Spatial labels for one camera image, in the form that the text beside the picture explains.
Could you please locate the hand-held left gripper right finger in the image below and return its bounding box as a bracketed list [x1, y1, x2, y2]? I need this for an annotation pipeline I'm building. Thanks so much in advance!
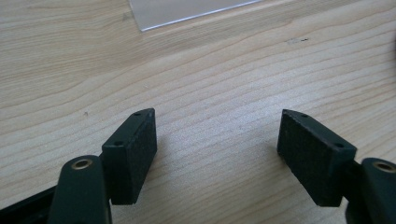
[276, 108, 358, 208]

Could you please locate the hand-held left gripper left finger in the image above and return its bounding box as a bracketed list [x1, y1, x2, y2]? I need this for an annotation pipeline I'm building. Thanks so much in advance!
[101, 107, 158, 206]

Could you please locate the clear plastic sheet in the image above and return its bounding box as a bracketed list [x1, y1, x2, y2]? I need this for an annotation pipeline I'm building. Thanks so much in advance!
[128, 0, 263, 33]

